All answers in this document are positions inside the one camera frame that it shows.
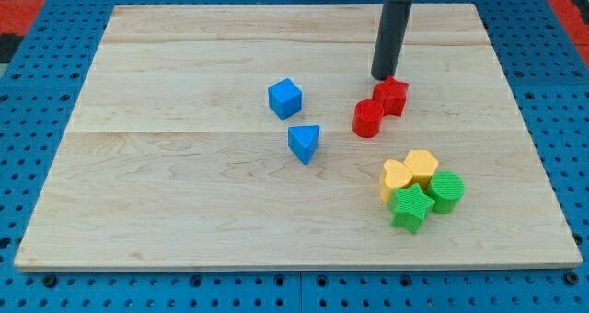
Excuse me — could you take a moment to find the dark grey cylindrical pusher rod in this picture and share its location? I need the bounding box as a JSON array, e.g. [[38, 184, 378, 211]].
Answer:
[[371, 0, 412, 81]]

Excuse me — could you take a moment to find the red star block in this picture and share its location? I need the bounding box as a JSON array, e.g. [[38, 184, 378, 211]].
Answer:
[[372, 76, 410, 117]]

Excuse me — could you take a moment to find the yellow hexagon block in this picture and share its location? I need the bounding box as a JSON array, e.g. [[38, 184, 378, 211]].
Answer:
[[403, 150, 439, 191]]

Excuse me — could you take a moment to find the green star block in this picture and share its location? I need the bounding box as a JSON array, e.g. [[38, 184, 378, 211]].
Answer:
[[388, 184, 435, 234]]

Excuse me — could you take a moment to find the red cylinder block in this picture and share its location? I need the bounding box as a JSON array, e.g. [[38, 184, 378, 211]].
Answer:
[[352, 99, 384, 138]]

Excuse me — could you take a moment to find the blue cube block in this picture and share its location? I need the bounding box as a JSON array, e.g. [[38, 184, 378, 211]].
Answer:
[[268, 78, 302, 120]]

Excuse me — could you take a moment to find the blue triangle block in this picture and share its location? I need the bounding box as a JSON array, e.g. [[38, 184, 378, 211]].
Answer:
[[287, 125, 320, 165]]

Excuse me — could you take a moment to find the yellow heart block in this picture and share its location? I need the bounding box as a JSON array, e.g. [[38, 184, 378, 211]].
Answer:
[[379, 159, 413, 203]]

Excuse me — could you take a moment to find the green cylinder block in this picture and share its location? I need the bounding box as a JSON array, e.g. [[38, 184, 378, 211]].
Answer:
[[426, 171, 466, 214]]

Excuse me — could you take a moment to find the wooden board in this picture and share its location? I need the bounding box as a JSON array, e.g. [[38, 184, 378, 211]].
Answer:
[[14, 4, 583, 272]]

